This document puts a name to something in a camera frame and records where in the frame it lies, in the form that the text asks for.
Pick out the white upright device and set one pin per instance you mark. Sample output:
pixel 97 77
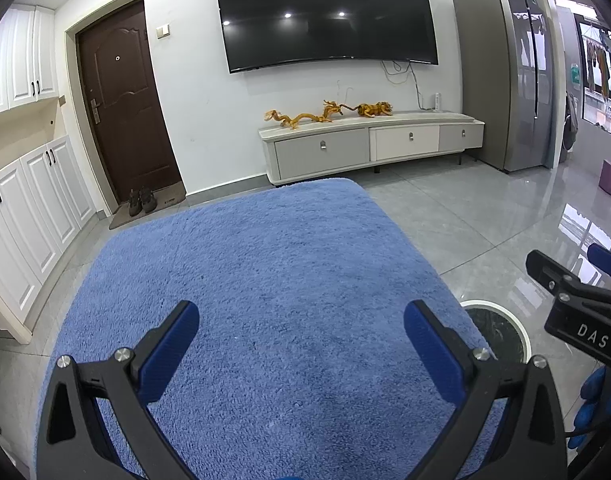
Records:
pixel 438 102

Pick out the white wall cabinets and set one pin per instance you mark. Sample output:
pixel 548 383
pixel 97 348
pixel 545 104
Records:
pixel 20 55

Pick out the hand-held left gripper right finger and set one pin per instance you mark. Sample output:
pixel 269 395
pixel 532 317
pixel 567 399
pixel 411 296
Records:
pixel 430 355

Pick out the hanging clothes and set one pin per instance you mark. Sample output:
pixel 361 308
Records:
pixel 600 67

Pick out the beige wall switch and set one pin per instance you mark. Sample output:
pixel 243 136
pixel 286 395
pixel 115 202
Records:
pixel 163 31

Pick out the blue fluffy mat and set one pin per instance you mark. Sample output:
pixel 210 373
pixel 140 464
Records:
pixel 285 310

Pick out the grey refrigerator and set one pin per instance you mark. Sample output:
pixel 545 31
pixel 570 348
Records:
pixel 505 75

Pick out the small golden dragon figurine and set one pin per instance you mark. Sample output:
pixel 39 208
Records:
pixel 331 109

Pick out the teal object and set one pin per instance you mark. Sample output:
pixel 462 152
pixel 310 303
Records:
pixel 574 75

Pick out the brown entrance door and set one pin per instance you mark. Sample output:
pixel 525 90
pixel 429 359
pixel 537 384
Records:
pixel 123 110

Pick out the brown doormat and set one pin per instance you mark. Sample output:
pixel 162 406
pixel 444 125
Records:
pixel 165 202

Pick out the white rimmed trash bin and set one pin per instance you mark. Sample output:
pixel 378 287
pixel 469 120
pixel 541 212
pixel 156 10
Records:
pixel 500 332

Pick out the long golden dragon figurine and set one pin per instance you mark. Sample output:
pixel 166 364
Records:
pixel 293 120

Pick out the purple stool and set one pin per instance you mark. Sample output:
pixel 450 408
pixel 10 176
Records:
pixel 610 177

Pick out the white television cabinet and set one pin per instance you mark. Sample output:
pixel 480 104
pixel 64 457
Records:
pixel 335 150

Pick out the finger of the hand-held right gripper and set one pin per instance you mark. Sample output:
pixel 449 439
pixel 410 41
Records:
pixel 608 262
pixel 548 270

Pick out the golden tiger figurine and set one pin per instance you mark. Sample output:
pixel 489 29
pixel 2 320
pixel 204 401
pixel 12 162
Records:
pixel 374 109

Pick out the person's right hand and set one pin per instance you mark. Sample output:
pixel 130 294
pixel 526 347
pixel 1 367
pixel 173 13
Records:
pixel 593 400

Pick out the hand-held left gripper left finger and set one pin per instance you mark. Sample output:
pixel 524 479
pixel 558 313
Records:
pixel 168 355

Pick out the white floor cabinets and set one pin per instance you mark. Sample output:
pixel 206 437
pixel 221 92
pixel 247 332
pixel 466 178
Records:
pixel 30 220

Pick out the black wall television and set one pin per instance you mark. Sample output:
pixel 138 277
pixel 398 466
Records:
pixel 325 15

